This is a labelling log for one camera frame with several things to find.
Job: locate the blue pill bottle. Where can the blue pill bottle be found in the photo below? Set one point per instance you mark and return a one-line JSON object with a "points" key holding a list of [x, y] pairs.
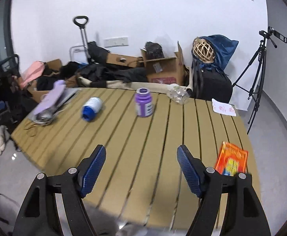
{"points": [[91, 108]]}

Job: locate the purple pill bottle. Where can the purple pill bottle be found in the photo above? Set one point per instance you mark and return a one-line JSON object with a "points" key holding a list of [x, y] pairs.
{"points": [[143, 102]]}

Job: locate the orange snack packet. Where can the orange snack packet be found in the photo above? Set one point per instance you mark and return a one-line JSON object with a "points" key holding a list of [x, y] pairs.
{"points": [[231, 160]]}

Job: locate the white paper sheet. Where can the white paper sheet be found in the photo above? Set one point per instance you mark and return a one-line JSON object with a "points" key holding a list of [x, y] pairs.
{"points": [[223, 108]]}

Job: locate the black stroller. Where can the black stroller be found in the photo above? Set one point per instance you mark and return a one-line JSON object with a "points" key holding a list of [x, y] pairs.
{"points": [[10, 111]]}

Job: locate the pile of black clothes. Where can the pile of black clothes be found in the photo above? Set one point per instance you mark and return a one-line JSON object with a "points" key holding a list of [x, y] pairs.
{"points": [[97, 70]]}

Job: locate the black suitcase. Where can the black suitcase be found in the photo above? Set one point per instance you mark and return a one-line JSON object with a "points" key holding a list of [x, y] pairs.
{"points": [[210, 84]]}

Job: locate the clear glass jar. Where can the clear glass jar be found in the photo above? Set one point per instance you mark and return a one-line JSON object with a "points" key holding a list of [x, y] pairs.
{"points": [[178, 94]]}

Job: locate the flat cardboard box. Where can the flat cardboard box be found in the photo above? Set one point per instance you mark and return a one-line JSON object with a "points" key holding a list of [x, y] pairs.
{"points": [[124, 60]]}

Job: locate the open cardboard box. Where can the open cardboard box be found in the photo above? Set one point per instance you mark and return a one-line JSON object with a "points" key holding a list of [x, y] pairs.
{"points": [[165, 70]]}

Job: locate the black plastic bag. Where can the black plastic bag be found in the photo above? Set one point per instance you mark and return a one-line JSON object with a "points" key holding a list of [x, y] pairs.
{"points": [[153, 51]]}

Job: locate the blue fabric bag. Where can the blue fabric bag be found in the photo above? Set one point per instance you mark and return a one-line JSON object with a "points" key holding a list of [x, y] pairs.
{"points": [[224, 49]]}

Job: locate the woven rattan ball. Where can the woven rattan ball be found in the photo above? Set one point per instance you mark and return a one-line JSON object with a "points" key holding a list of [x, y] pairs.
{"points": [[202, 50]]}

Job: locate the black camera tripod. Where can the black camera tripod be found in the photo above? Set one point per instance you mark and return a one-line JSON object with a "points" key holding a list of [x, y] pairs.
{"points": [[255, 92]]}

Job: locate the white wall socket strip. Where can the white wall socket strip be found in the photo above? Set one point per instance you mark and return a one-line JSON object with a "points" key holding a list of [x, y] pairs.
{"points": [[116, 41]]}

